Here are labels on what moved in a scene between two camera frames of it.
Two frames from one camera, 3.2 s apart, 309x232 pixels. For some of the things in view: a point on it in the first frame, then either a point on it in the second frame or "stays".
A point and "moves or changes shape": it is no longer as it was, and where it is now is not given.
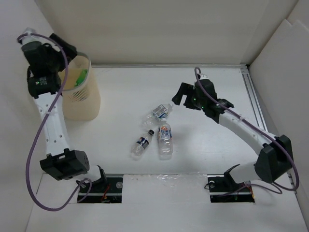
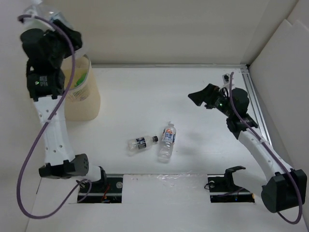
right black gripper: [186, 89] → [208, 94]
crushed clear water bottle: [151, 120] → [41, 16]
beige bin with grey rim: [81, 96] stays
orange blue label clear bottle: [165, 140] moves or changes shape
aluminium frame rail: [249, 77] stays
